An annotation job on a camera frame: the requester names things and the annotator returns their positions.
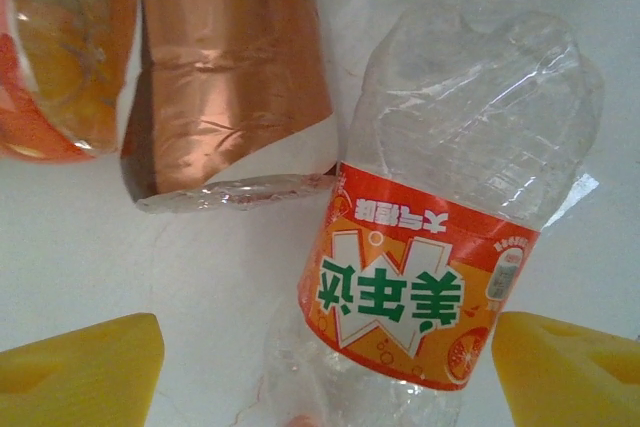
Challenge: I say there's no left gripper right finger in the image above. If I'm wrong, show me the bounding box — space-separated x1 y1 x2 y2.
490 310 640 427

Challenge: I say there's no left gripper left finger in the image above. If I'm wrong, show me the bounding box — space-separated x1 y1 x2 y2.
0 312 167 427

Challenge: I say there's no crushed bottle orange label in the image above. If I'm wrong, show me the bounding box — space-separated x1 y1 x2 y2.
257 6 608 427

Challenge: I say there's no yellow juice bottle orange cap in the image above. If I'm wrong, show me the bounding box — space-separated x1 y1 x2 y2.
0 0 139 164

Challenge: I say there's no brown label drink bottle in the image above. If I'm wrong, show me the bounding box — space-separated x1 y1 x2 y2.
119 0 337 216

